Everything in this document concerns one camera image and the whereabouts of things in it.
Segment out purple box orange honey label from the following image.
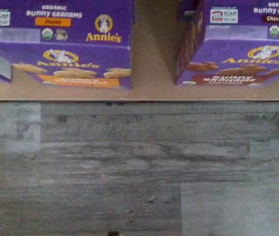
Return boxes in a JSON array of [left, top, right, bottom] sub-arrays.
[[0, 0, 133, 90]]

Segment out tan cardboard shelf surface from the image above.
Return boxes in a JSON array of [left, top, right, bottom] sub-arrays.
[[0, 0, 279, 102]]

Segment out purple box brown chocolate label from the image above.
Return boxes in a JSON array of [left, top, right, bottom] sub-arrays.
[[174, 0, 279, 87]]

